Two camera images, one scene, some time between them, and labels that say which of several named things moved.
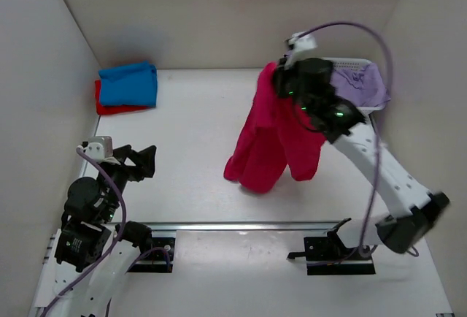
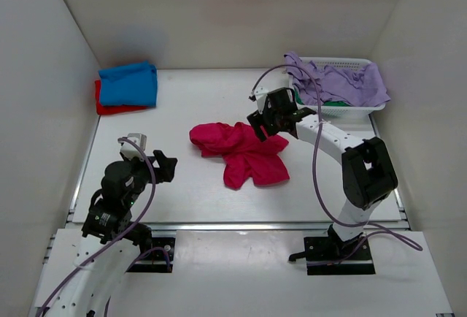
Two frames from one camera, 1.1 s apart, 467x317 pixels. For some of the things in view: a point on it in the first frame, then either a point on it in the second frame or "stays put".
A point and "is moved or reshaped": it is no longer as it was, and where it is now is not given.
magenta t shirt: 273,137 is moved or reshaped
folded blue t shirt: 134,85 stays put
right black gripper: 281,74 to 257,121
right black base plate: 331,256 stays put
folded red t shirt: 106,109 stays put
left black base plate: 159,260 stays put
